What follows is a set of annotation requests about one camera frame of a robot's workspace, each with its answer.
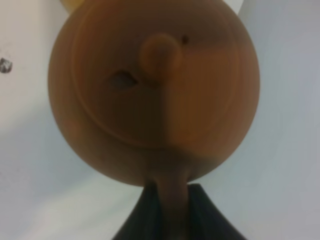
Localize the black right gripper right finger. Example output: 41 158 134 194
184 183 246 240

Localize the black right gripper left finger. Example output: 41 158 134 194
113 184 163 240

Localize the brown clay teapot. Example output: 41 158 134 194
48 0 260 240

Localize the orange coaster under back cup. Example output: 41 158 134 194
60 0 85 13

